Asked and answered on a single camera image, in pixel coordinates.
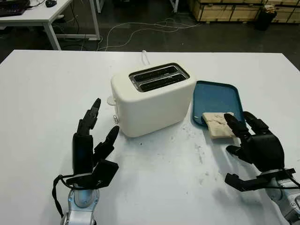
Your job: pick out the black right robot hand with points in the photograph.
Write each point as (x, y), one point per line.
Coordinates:
(267, 150)

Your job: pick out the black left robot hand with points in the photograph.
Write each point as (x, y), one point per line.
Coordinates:
(83, 154)

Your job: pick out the pale slice of bread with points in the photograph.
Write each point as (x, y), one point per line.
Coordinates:
(218, 126)

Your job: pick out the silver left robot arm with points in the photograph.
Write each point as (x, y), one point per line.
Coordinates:
(82, 211)

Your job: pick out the silver toaster dial knob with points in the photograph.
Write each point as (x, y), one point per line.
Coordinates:
(115, 119)

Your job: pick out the white toaster lever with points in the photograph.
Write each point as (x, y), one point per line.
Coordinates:
(110, 100)

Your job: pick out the blue plastic tray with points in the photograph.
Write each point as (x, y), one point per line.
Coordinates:
(211, 98)

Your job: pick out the white two-slot toaster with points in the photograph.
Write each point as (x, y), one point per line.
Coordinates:
(152, 110)

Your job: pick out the black waste bin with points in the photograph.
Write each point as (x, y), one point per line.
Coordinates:
(264, 21)

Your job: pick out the wooden crate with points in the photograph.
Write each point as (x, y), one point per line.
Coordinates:
(222, 11)

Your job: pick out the white office desk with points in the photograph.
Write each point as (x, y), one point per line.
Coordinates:
(35, 14)

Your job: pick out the white table leg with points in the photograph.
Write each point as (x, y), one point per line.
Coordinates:
(99, 5)
(174, 5)

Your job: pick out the black computer mouse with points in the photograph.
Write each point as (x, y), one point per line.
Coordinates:
(50, 2)

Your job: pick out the black keyboard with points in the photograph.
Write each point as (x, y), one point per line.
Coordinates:
(11, 8)

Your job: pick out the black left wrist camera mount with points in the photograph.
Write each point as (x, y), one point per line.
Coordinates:
(105, 173)

